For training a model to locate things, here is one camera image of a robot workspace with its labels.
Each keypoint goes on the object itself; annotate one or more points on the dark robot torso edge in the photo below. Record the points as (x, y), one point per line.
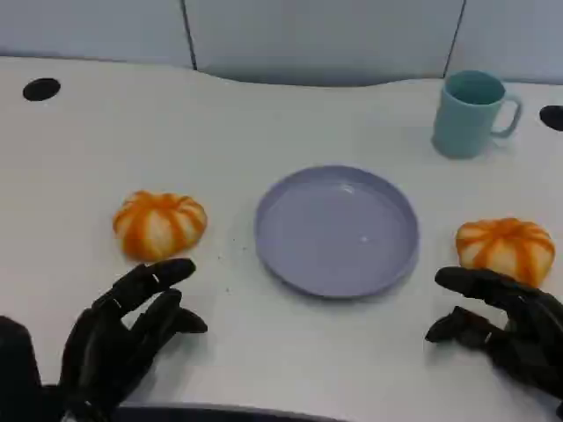
(220, 414)

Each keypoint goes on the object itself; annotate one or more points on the orange and white bread roll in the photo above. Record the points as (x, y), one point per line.
(506, 244)
(158, 224)

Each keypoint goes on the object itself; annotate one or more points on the grey-blue desk partition panel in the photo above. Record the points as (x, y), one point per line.
(321, 35)
(514, 31)
(88, 26)

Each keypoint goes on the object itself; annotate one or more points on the lilac plate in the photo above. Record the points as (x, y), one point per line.
(336, 233)

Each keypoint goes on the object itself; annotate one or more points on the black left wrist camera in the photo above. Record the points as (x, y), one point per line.
(17, 369)

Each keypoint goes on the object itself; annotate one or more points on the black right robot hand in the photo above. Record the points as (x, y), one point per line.
(532, 334)

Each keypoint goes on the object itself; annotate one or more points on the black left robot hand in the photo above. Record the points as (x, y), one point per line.
(101, 347)

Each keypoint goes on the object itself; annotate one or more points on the pale green mug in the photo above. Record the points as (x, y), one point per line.
(462, 127)

